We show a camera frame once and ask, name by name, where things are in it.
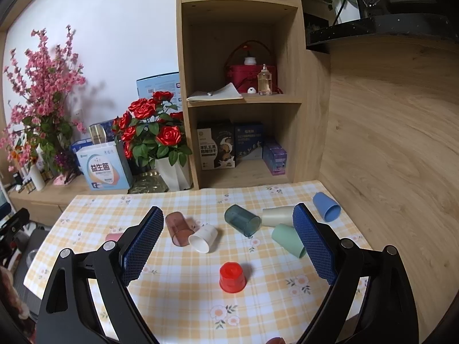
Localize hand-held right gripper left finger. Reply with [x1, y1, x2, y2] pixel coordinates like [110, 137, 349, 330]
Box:
[36, 206, 166, 344]

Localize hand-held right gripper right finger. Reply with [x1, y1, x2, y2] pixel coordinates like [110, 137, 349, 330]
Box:
[292, 202, 420, 344]

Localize green plastic cup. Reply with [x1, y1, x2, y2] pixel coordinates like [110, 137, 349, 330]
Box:
[271, 224, 306, 259]

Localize brown translucent cup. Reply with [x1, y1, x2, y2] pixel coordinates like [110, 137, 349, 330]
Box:
[165, 212, 196, 247]

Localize blue plastic cup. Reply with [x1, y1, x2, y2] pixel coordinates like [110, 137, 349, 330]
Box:
[313, 191, 341, 222]

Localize beige plastic cup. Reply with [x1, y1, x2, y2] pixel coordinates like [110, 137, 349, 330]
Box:
[261, 206, 296, 228]

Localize white plastic cup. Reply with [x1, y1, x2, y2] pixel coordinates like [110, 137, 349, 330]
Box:
[188, 224, 218, 254]

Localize dark teal translucent cup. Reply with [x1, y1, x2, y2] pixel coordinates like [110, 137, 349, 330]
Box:
[224, 204, 262, 238]

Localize red plastic cup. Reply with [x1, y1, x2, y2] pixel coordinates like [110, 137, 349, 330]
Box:
[219, 262, 247, 293]

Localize green glass bowl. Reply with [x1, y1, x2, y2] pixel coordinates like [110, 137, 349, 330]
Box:
[128, 170, 169, 194]

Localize yellow checked floral tablecloth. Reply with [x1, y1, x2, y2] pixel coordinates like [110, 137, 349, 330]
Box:
[23, 180, 374, 344]

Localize white faceted vase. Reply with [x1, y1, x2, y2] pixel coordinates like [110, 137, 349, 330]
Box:
[155, 154, 192, 192]

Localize blue and white carton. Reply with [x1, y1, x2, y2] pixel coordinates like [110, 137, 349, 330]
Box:
[75, 140, 133, 191]

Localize purple box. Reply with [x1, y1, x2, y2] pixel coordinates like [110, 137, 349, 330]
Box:
[262, 138, 288, 176]

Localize low wooden cabinet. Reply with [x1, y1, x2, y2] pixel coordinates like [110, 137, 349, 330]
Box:
[7, 175, 133, 227]

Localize purple wrapped flowers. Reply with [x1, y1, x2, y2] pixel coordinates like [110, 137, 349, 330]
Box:
[54, 150, 81, 186]

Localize red rose bouquet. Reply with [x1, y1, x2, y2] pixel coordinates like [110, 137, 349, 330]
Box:
[111, 91, 193, 169]

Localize small blue box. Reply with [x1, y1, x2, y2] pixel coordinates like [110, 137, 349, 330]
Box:
[71, 138, 94, 165]

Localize gold box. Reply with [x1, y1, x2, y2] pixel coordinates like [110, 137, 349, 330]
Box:
[89, 124, 108, 146]

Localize dark blue carton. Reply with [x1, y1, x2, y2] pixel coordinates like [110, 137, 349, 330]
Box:
[235, 122, 266, 161]

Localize black snack box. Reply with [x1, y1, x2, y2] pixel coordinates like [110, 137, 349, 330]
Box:
[197, 122, 236, 171]

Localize white plastic bottle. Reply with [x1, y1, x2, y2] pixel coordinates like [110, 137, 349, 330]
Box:
[28, 163, 46, 191]

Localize dark blue patterned box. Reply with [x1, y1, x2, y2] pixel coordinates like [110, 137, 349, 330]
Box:
[100, 118, 120, 144]

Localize black stand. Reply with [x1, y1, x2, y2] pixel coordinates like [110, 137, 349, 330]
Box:
[0, 208, 31, 246]

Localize row of small bottles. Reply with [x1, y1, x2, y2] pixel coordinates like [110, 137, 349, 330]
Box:
[13, 172, 36, 193]

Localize brown fuzzy cloth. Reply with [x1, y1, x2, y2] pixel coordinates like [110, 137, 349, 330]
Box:
[0, 265, 30, 320]

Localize light blue flat box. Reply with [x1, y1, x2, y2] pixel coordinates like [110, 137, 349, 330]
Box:
[136, 72, 181, 110]

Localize wooden shelf unit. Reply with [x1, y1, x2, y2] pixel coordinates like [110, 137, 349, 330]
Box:
[176, 0, 330, 191]

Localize glass perfume bottle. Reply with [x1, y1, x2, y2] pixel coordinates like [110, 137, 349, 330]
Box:
[257, 64, 273, 96]

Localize stack of papers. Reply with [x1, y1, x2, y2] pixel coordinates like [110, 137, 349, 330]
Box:
[186, 82, 243, 102]

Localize pink blossom branches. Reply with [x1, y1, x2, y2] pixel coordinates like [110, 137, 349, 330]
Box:
[0, 25, 87, 173]

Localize black speckled counter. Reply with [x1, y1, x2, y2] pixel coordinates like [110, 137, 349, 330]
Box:
[306, 11, 459, 48]

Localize red basket with handle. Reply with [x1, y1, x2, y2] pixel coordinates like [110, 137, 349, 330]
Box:
[224, 39, 279, 94]

